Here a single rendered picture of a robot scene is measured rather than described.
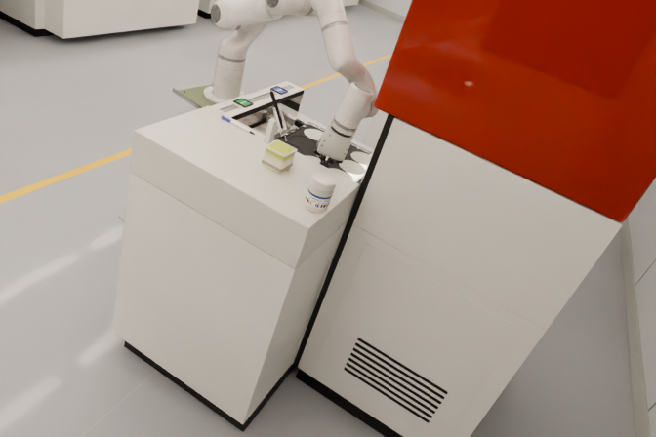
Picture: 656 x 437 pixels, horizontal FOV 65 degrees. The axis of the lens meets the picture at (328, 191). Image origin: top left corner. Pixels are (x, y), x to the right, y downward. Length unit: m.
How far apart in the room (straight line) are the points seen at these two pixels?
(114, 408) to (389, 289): 1.06
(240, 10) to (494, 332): 1.46
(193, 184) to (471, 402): 1.18
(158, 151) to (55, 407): 0.99
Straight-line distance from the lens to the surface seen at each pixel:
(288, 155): 1.55
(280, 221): 1.41
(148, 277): 1.88
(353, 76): 1.74
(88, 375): 2.19
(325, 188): 1.40
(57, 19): 4.86
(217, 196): 1.51
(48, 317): 2.38
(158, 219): 1.71
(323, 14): 1.72
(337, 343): 2.02
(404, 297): 1.78
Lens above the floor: 1.74
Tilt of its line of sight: 30 degrees down
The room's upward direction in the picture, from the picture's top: 19 degrees clockwise
